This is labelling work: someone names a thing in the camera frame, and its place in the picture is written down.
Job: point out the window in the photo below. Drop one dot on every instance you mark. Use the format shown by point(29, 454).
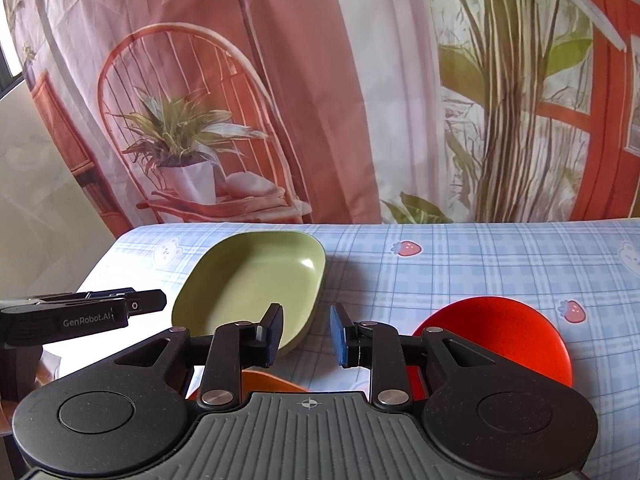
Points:
point(9, 60)

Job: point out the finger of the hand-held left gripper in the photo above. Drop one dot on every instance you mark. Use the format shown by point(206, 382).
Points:
point(147, 302)
point(107, 292)

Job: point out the green bowl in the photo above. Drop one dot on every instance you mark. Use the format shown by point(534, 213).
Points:
point(250, 280)

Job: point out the orange plate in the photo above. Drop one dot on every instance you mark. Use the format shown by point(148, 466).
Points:
point(275, 382)

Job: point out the red bowl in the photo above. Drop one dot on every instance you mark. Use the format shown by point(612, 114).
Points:
point(500, 330)

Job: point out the printed curtain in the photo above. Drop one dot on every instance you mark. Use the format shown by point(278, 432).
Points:
point(350, 85)

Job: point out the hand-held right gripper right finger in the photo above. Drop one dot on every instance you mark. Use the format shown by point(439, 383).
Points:
point(340, 332)

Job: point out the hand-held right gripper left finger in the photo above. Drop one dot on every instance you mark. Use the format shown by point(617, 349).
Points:
point(271, 335)

